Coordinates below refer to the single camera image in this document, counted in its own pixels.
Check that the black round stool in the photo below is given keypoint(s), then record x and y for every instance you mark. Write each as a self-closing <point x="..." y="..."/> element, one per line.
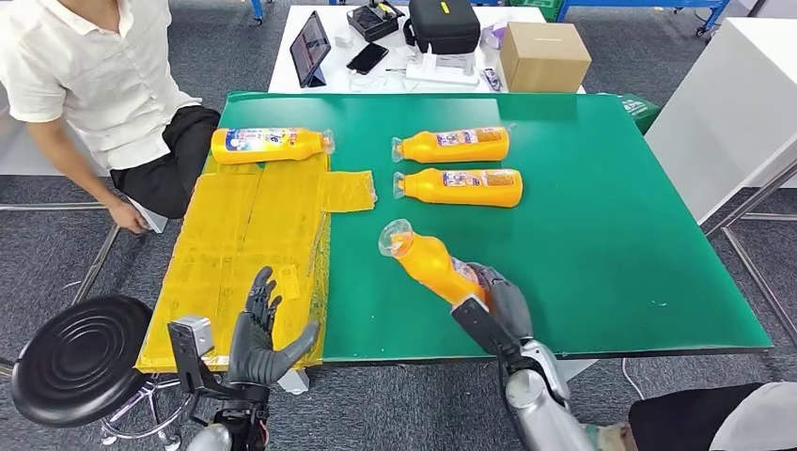
<point x="78" y="361"/>

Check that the metal table frame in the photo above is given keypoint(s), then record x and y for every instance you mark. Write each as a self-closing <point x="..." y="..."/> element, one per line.
<point x="747" y="205"/>

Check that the orange detergent bottle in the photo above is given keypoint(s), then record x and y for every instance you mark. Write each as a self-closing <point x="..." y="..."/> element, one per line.
<point x="429" y="190"/>
<point x="423" y="148"/>
<point x="268" y="146"/>
<point x="429" y="264"/>

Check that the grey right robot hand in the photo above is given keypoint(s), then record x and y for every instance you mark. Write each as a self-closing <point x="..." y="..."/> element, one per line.
<point x="510" y="305"/>

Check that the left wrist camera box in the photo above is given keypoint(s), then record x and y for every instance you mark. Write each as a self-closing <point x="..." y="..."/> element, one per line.
<point x="190" y="336"/>

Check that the white side table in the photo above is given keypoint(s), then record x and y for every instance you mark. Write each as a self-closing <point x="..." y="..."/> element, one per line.
<point x="725" y="118"/>

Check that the white power strip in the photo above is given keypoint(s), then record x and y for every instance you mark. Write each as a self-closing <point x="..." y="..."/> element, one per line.
<point x="442" y="74"/>

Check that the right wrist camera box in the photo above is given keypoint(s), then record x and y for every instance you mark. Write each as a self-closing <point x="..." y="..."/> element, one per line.
<point x="479" y="323"/>

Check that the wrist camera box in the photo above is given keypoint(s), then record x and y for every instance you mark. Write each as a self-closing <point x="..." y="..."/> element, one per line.
<point x="190" y="336"/>
<point x="479" y="323"/>

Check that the person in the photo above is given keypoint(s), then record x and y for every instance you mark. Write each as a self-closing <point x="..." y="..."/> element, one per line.
<point x="99" y="81"/>
<point x="697" y="417"/>

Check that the black smartphone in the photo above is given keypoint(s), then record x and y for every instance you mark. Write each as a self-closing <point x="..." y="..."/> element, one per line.
<point x="367" y="58"/>

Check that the white table foot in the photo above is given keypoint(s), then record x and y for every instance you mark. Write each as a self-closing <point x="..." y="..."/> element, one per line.
<point x="292" y="381"/>
<point x="579" y="368"/>

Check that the white desk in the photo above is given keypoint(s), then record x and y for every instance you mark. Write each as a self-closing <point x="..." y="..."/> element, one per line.
<point x="336" y="74"/>

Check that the small printed packet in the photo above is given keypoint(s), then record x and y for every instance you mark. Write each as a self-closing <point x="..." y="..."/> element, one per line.
<point x="492" y="79"/>

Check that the brown cardboard box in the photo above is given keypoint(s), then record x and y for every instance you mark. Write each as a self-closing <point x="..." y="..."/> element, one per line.
<point x="545" y="61"/>

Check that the green bin with white print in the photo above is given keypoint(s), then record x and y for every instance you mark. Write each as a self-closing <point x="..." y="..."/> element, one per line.
<point x="639" y="112"/>

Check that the blue trolley frame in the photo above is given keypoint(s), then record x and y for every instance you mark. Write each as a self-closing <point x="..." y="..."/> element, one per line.
<point x="622" y="4"/>

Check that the black open tray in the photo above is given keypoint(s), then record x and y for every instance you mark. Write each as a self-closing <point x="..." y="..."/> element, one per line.
<point x="373" y="22"/>

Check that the dark tablet on stand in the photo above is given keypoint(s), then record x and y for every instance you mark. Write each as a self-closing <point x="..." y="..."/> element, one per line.
<point x="309" y="48"/>

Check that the steel bench frame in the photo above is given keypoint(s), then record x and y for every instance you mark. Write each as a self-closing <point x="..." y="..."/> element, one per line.
<point x="50" y="206"/>

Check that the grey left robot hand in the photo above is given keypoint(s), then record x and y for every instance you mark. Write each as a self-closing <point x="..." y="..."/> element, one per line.
<point x="252" y="358"/>

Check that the black carrying case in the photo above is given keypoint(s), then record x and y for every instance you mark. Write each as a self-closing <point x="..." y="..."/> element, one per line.
<point x="443" y="28"/>

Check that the purple plastic packet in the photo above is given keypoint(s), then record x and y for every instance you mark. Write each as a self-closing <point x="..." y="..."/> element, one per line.
<point x="493" y="37"/>

